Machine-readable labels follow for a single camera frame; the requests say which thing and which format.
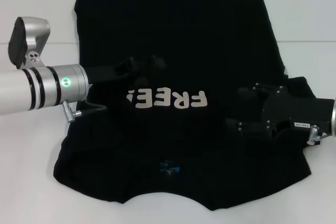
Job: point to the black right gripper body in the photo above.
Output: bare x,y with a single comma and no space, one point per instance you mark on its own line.
302,111

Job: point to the black t-shirt with white lettering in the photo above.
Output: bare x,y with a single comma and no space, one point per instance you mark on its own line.
178,30

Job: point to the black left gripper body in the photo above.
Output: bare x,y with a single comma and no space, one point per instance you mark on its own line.
102,73

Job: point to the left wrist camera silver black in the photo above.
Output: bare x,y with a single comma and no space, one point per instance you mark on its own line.
18,43

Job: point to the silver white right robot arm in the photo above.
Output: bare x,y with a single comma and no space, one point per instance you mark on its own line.
334,119

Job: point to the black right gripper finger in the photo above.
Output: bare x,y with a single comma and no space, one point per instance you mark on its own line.
260,90
246,125

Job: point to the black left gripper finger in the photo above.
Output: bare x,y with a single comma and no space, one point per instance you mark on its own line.
158,62
127,66

